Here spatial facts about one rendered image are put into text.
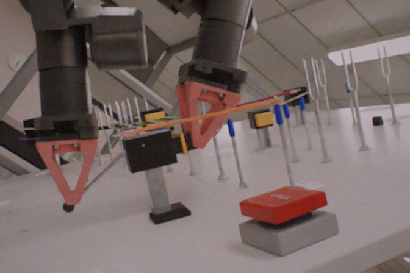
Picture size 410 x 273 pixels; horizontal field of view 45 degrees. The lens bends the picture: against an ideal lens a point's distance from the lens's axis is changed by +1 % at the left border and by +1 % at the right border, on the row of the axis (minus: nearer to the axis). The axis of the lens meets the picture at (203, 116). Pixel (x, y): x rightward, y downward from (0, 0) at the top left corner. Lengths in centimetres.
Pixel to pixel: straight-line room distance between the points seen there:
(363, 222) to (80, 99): 33
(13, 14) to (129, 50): 784
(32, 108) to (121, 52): 767
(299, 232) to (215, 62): 28
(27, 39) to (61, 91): 778
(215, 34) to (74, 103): 18
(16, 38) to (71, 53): 775
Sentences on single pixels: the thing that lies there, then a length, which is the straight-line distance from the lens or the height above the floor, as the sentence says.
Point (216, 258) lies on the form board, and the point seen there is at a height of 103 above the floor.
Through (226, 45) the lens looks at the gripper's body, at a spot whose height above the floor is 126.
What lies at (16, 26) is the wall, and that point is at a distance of 837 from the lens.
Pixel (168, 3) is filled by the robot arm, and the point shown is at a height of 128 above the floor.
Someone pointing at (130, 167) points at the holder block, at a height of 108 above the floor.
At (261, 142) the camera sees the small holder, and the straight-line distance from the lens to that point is 91.
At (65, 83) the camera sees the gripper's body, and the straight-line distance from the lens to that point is 58.
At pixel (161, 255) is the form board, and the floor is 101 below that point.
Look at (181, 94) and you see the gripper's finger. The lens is 63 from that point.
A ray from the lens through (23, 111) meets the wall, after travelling 821.
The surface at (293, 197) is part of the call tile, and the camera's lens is 39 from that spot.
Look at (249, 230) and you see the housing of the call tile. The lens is 40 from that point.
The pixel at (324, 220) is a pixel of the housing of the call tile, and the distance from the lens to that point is 39.
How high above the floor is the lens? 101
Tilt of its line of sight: 17 degrees up
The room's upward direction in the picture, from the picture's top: 31 degrees clockwise
